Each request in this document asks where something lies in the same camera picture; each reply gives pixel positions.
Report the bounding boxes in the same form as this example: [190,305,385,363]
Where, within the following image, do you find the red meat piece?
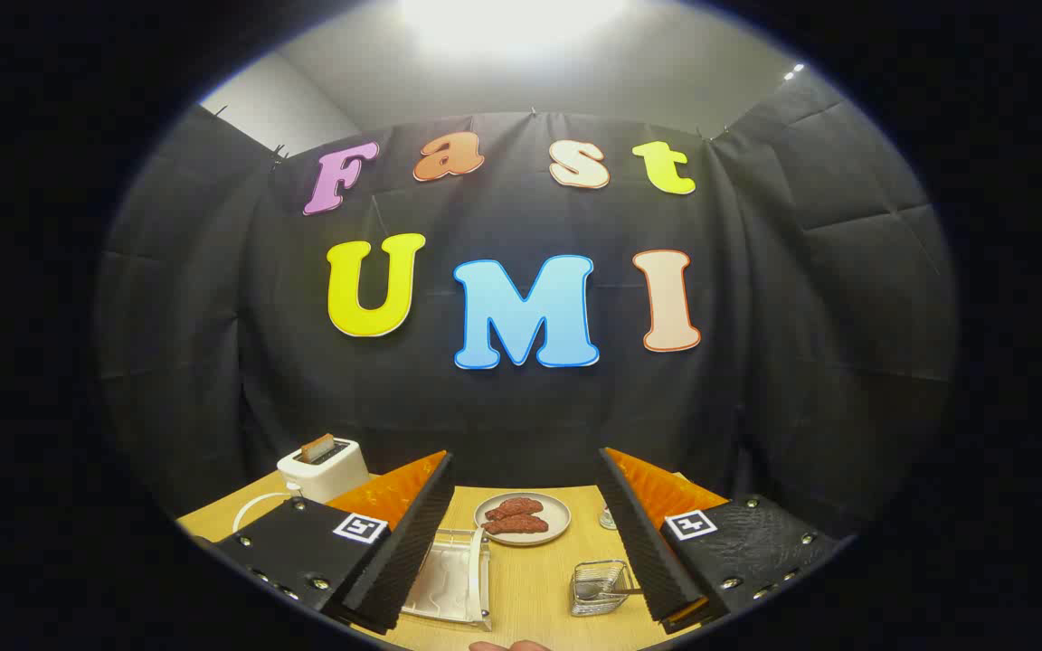
[485,496,545,522]
[483,513,551,536]

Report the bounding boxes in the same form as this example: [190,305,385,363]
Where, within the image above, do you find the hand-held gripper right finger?
[595,447,848,634]

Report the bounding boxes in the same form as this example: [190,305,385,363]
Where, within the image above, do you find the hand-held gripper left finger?
[191,450,456,636]

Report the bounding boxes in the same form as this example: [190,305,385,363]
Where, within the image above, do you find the black backdrop cloth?
[96,68,961,543]

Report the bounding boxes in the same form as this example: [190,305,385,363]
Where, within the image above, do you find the white toaster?
[277,434,370,505]

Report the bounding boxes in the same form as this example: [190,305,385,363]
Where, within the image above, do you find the white wire dish rack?
[232,493,495,632]

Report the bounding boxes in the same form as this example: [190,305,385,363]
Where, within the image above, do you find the beige round plate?
[474,492,573,547]

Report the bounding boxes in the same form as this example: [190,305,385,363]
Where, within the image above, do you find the metal spoon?
[575,579,644,603]

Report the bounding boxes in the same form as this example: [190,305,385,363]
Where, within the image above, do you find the metal wire basket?
[569,560,635,618]

